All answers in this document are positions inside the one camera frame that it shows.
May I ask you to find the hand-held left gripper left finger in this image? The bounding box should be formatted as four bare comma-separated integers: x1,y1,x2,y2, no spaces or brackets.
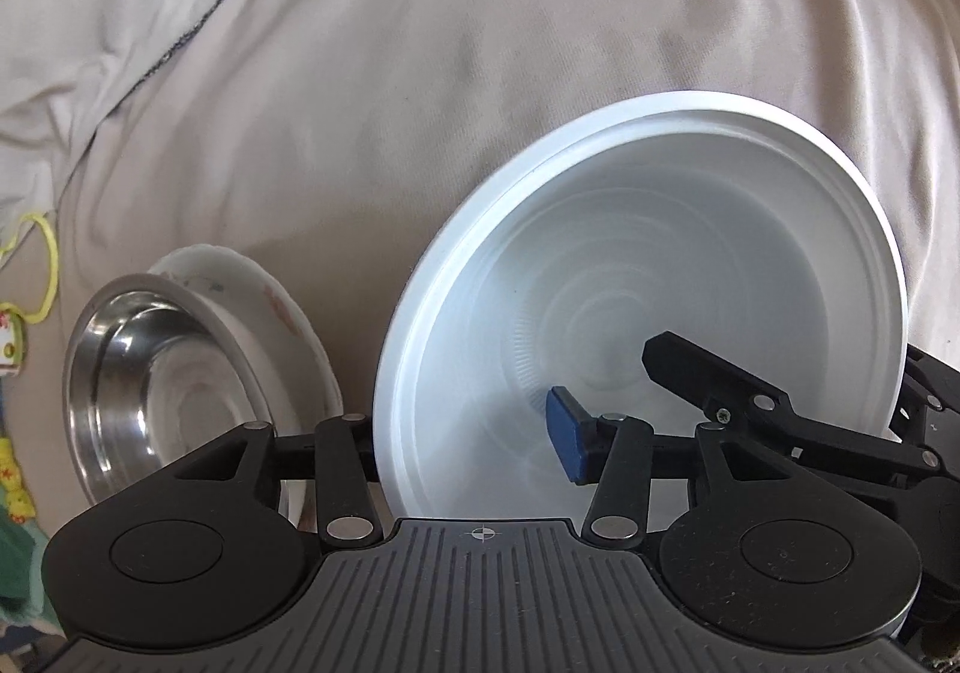
178,414,383,548

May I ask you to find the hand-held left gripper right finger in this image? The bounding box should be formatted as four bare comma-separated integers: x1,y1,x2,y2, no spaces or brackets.
546,386,797,549

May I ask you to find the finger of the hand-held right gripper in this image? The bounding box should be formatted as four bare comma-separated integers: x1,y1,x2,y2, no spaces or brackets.
643,332,942,473
887,345,960,450

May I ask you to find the white plastic bowl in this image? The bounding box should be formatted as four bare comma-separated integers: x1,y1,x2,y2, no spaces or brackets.
373,90,908,520

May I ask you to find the white scalloped printed plate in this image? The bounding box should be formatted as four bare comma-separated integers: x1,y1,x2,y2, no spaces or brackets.
146,245,344,531

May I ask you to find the stainless steel bowl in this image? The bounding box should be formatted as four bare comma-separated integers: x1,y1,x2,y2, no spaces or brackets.
62,274,301,505

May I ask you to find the white printed fabric tag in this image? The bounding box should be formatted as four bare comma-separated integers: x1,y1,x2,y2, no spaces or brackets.
0,302,31,375

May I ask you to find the yellow strap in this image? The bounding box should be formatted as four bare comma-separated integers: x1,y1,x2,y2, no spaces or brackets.
0,212,59,325

